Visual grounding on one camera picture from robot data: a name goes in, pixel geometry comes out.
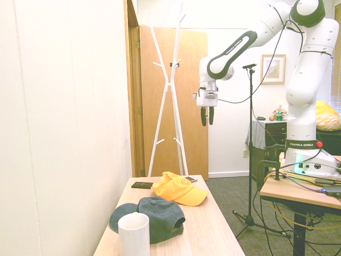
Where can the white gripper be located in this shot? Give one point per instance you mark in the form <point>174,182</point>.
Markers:
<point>207,99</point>

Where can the yellow baseball cap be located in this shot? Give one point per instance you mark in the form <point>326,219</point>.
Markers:
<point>175,189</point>

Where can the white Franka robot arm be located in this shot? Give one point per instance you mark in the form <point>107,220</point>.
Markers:
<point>301,80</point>

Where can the dark blue baseball cap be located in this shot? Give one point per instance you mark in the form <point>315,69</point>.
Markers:
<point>160,216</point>

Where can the brown wooden door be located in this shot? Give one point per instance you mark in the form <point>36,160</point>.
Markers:
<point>191,138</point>

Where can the white coat rack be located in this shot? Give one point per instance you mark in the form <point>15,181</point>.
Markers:
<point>168,86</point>

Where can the grey cloth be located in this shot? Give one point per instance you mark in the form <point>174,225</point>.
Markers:
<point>257,133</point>

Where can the black door hook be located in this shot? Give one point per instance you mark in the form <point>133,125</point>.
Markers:
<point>175,64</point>

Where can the white smartphone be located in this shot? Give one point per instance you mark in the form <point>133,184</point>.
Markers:
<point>191,179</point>

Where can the dark wooden dresser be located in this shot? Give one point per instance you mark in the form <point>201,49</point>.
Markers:
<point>274,130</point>

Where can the dried flower decoration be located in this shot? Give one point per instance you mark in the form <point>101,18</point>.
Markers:
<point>279,108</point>

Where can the black C-clamp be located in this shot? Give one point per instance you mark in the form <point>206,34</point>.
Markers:
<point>262,170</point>

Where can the black card wallet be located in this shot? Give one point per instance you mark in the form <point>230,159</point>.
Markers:
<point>142,185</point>

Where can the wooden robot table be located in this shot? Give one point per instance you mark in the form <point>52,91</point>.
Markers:
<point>287,194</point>

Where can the red stop knob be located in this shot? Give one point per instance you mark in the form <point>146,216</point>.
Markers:
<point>318,144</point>

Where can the window blinds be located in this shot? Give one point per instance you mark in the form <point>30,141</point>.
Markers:
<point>336,88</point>

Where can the white mug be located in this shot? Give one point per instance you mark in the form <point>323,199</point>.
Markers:
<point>133,234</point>

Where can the black camera tripod stand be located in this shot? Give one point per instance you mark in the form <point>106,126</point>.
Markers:
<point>250,133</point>

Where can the white wall outlet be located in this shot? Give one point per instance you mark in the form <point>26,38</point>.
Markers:
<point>244,153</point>

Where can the wooden door frame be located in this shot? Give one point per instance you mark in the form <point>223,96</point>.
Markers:
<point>133,106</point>

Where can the framed wall picture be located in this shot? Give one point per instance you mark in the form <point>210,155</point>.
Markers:
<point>272,69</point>

